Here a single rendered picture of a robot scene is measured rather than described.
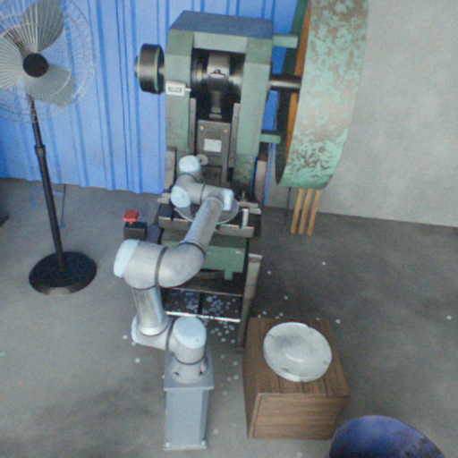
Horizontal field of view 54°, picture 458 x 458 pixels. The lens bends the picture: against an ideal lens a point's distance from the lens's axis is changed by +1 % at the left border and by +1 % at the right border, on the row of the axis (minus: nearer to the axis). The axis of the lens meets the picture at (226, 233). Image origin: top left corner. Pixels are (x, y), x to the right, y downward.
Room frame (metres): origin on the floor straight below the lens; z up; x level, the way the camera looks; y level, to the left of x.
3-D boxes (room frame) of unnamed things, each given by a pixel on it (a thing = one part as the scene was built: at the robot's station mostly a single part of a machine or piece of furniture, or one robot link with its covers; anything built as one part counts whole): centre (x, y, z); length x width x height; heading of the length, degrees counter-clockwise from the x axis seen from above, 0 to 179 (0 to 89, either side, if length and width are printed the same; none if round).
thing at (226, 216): (1.69, 0.10, 0.78); 0.29 x 0.29 x 0.01
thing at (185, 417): (1.06, 0.09, 0.23); 0.19 x 0.19 x 0.45; 9
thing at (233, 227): (1.82, 0.10, 0.68); 0.45 x 0.30 x 0.06; 89
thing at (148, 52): (1.84, 0.34, 1.31); 0.22 x 0.12 x 0.22; 179
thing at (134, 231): (1.59, 0.41, 0.62); 0.10 x 0.06 x 0.20; 89
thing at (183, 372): (1.06, 0.09, 0.50); 0.15 x 0.15 x 0.10
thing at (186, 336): (1.06, 0.10, 0.62); 0.13 x 0.12 x 0.14; 80
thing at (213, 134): (1.78, 0.10, 1.04); 0.17 x 0.15 x 0.30; 179
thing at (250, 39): (1.96, 0.09, 0.83); 0.79 x 0.43 x 1.34; 179
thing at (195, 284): (1.83, 0.10, 0.31); 0.43 x 0.42 x 0.01; 89
